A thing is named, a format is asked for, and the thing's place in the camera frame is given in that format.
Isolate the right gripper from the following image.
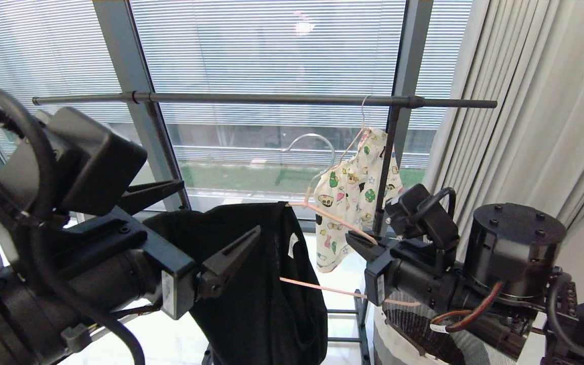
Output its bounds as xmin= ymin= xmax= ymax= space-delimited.
xmin=364 ymin=243 xmax=457 ymax=315

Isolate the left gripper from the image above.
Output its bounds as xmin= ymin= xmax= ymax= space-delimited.
xmin=44 ymin=179 xmax=262 ymax=321

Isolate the pink clothes hanger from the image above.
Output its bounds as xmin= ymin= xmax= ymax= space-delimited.
xmin=279 ymin=133 xmax=422 ymax=308
xmin=340 ymin=95 xmax=374 ymax=168

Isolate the black garment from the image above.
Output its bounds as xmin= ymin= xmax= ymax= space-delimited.
xmin=142 ymin=201 xmax=329 ymax=365

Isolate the cream printed garment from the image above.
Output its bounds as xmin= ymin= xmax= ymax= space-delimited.
xmin=314 ymin=127 xmax=404 ymax=274

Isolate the white laundry basket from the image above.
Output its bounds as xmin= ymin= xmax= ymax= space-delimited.
xmin=373 ymin=289 xmax=518 ymax=365

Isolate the black clothes rack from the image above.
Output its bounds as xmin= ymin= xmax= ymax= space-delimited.
xmin=32 ymin=91 xmax=498 ymax=365

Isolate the beige curtain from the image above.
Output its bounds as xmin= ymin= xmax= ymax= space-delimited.
xmin=424 ymin=0 xmax=584 ymax=305

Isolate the window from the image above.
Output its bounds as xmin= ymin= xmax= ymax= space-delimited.
xmin=0 ymin=0 xmax=475 ymax=234

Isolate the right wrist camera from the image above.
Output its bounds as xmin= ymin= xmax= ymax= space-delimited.
xmin=384 ymin=184 xmax=460 ymax=254

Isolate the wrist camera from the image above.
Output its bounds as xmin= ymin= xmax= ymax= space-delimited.
xmin=384 ymin=184 xmax=460 ymax=254
xmin=0 ymin=106 xmax=148 ymax=239

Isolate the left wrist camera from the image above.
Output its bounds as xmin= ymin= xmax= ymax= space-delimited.
xmin=0 ymin=106 xmax=148 ymax=239

